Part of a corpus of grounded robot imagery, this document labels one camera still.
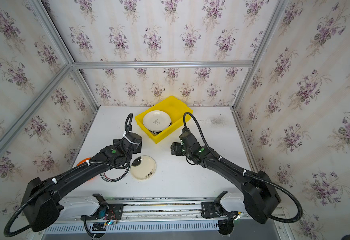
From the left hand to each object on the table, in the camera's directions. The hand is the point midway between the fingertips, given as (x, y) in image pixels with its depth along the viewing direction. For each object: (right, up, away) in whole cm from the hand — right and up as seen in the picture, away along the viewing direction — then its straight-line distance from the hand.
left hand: (130, 140), depth 81 cm
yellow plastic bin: (+25, +20, +37) cm, 49 cm away
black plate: (+12, +2, +15) cm, 20 cm away
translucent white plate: (+12, +11, +24) cm, 29 cm away
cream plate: (+5, -18, +9) cm, 21 cm away
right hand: (+24, -5, +1) cm, 25 cm away
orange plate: (-30, -14, +7) cm, 34 cm away
